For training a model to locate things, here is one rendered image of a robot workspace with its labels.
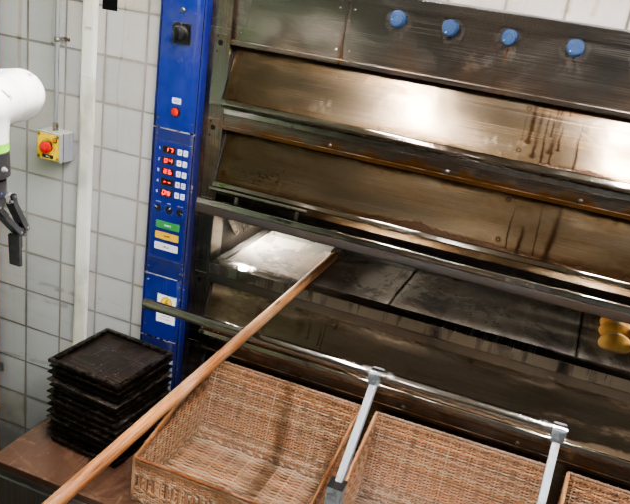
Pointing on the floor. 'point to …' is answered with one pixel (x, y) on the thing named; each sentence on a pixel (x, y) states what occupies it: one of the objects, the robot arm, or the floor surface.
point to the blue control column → (185, 57)
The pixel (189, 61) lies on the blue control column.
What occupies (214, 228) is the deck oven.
